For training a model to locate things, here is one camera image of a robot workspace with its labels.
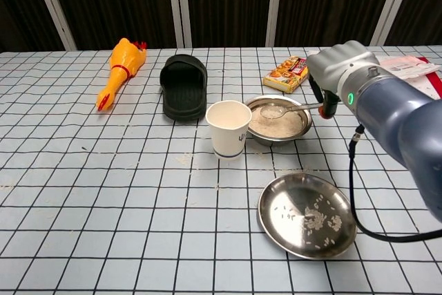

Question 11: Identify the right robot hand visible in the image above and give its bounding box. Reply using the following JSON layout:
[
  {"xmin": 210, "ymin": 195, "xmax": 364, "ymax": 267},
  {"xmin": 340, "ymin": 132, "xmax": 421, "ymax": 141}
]
[{"xmin": 306, "ymin": 39, "xmax": 381, "ymax": 119}]

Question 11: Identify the metal spoon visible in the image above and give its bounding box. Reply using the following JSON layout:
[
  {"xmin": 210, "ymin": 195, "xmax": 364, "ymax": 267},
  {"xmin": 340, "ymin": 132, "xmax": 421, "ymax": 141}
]
[{"xmin": 260, "ymin": 102, "xmax": 324, "ymax": 120}]

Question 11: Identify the heap of raw rice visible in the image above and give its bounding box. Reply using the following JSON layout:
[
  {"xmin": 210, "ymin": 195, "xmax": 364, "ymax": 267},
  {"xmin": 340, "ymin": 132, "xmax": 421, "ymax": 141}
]
[{"xmin": 249, "ymin": 105, "xmax": 305, "ymax": 137}]

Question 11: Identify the steel bowl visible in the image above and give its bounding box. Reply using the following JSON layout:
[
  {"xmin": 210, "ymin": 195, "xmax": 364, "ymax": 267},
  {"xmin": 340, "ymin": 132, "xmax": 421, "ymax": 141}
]
[{"xmin": 244, "ymin": 95, "xmax": 313, "ymax": 146}]

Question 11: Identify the white paper cup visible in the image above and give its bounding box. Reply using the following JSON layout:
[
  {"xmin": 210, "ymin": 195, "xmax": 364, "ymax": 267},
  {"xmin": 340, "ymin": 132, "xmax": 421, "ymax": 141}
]
[{"xmin": 205, "ymin": 99, "xmax": 253, "ymax": 161}]

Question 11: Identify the yellow snack box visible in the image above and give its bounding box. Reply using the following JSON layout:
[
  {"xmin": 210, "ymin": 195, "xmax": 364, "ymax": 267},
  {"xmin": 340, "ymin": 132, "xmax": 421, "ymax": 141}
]
[{"xmin": 262, "ymin": 55, "xmax": 309, "ymax": 94}]

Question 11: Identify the pink wet wipes pack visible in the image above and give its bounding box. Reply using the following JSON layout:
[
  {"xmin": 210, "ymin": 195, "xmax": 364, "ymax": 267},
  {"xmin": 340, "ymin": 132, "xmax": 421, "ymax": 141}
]
[{"xmin": 378, "ymin": 55, "xmax": 439, "ymax": 80}]

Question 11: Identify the black slipper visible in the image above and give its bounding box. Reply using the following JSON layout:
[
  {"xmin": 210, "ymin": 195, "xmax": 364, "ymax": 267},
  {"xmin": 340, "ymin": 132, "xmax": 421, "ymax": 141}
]
[{"xmin": 159, "ymin": 53, "xmax": 209, "ymax": 122}]

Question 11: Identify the steel plate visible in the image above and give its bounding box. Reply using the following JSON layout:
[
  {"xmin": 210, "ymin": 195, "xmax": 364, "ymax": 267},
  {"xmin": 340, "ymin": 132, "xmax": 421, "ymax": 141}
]
[{"xmin": 258, "ymin": 172, "xmax": 358, "ymax": 260}]

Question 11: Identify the yellow rubber chicken toy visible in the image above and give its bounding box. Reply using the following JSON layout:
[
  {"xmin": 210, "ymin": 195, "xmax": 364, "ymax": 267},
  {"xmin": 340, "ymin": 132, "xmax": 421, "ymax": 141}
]
[{"xmin": 96, "ymin": 37, "xmax": 148, "ymax": 112}]

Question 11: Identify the dark folding screen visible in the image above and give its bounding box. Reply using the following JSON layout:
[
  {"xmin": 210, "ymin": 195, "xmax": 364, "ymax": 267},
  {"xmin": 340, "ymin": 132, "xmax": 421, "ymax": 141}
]
[{"xmin": 0, "ymin": 0, "xmax": 442, "ymax": 53}]

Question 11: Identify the checkered tablecloth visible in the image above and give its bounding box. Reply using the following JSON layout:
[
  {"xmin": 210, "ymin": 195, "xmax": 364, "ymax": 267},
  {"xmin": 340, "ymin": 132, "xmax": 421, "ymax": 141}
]
[{"xmin": 0, "ymin": 45, "xmax": 442, "ymax": 295}]

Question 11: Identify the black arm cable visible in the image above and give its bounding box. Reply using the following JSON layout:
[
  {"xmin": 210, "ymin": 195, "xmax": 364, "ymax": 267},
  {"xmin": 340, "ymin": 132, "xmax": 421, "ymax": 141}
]
[{"xmin": 347, "ymin": 124, "xmax": 442, "ymax": 243}]

